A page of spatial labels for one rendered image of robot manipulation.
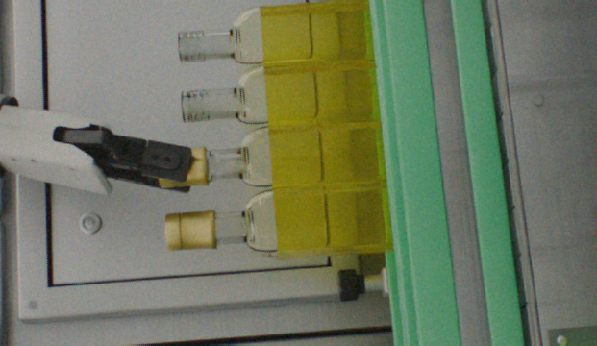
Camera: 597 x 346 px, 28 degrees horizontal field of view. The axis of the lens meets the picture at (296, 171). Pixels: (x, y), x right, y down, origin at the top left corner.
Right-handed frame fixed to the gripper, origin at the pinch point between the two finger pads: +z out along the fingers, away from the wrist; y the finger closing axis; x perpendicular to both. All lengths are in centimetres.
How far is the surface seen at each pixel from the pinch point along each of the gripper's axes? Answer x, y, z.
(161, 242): -4.8, -12.6, -0.8
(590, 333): -10.4, 16.0, 35.5
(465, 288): -8.3, 13.6, 26.2
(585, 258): -4.7, 15.7, 34.5
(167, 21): 18.4, -13.1, -5.2
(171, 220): -5.0, 1.5, 1.4
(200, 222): -4.8, 1.6, 4.0
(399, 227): -3.0, 6.4, 20.9
